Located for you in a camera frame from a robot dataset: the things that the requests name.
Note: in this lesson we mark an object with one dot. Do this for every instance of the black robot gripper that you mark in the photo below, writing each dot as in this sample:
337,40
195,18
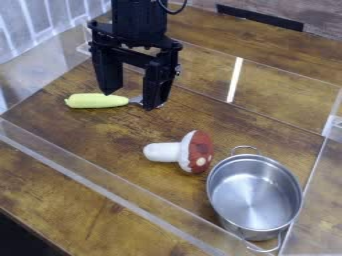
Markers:
134,38

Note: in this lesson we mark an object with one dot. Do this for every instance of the red white plush mushroom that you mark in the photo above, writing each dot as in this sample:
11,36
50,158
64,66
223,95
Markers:
192,152

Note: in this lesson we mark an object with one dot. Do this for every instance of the silver metal pot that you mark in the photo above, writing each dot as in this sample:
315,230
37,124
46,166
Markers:
255,196

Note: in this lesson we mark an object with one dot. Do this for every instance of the black bar on table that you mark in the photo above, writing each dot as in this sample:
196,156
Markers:
262,18

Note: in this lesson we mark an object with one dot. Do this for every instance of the clear acrylic front barrier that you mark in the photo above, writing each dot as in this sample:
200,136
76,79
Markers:
203,234

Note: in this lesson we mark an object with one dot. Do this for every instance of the clear acrylic barrier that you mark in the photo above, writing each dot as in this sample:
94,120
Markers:
203,234
315,234

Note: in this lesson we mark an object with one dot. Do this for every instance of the clear acrylic right barrier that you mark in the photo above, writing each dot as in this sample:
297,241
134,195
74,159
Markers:
315,234

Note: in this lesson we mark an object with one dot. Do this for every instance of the clear acrylic triangle bracket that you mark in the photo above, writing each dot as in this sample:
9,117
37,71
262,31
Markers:
83,48

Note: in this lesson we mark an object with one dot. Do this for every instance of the yellow handled metal spoon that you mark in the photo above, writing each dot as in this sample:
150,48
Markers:
98,101

